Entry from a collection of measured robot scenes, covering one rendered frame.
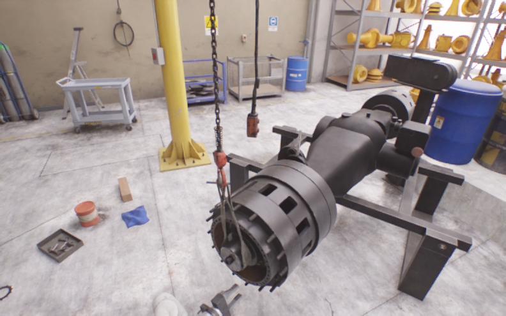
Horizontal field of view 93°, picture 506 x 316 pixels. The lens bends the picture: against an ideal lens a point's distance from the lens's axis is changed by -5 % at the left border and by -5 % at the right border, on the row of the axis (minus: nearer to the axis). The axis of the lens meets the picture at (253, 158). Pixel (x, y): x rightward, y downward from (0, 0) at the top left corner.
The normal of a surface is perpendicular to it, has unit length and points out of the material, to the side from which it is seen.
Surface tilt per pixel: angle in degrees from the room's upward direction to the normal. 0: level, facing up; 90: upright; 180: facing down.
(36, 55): 90
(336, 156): 27
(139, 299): 0
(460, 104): 90
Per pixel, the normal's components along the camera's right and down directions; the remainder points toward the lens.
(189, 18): 0.41, 0.46
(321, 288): 0.02, -0.87
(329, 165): -0.28, -0.60
